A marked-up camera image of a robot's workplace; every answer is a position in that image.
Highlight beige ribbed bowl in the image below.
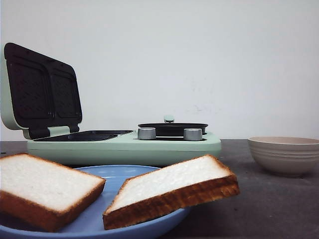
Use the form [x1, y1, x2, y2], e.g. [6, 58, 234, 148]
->
[248, 136, 319, 176]

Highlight silver control knob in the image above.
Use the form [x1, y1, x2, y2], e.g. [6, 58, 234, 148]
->
[183, 128, 202, 141]
[138, 127, 156, 140]

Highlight mint green breakfast maker base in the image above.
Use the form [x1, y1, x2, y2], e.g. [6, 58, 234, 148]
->
[27, 131, 221, 166]

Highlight silver left control knob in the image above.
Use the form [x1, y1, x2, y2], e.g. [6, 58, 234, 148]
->
[138, 127, 156, 140]

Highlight small black frying pan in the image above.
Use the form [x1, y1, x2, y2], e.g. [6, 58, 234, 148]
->
[138, 115, 208, 137]

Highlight blue round plate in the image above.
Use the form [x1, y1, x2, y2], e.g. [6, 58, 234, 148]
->
[0, 165, 190, 239]

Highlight mint green sandwich maker lid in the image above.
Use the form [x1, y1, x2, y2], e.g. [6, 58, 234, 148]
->
[1, 43, 82, 139]

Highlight toast slice with brown crust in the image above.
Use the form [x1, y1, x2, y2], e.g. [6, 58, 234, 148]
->
[0, 153, 106, 232]

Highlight silver right control knob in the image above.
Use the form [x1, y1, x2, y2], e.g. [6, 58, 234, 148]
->
[183, 128, 202, 141]

